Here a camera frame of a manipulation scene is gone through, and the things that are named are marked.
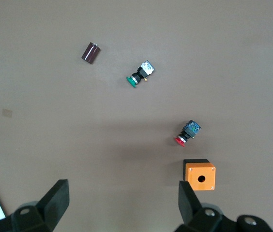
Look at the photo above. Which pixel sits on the red push button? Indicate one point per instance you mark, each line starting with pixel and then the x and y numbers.
pixel 188 133

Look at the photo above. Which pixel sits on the dark brown capacitor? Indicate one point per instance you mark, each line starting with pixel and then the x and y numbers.
pixel 91 53

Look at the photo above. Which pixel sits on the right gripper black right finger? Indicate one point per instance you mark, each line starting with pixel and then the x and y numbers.
pixel 189 207

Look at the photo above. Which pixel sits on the green push button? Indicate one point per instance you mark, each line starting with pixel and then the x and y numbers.
pixel 140 73

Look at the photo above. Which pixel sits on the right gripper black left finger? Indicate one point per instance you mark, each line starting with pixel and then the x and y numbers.
pixel 51 205

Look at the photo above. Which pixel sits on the orange button enclosure box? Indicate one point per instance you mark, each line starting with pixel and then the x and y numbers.
pixel 200 175

